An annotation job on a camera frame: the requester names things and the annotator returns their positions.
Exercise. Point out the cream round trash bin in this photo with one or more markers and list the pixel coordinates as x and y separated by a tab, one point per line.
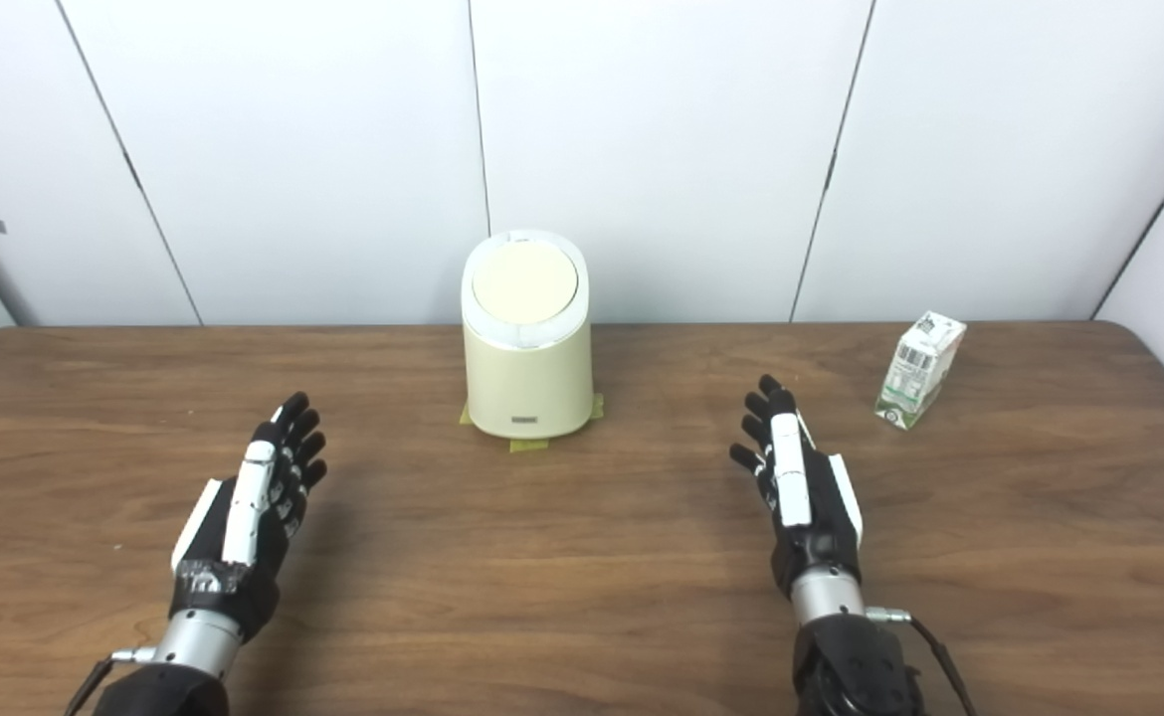
527	383

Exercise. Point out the white green milk carton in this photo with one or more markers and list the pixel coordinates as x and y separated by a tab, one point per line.
915	373

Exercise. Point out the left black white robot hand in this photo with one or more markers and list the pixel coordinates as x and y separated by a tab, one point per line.
244	517

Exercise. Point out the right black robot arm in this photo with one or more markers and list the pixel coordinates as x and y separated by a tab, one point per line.
851	666

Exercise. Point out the cream round bin lid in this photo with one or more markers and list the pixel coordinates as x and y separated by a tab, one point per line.
524	283

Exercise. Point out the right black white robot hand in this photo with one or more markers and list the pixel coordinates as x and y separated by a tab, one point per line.
809	507

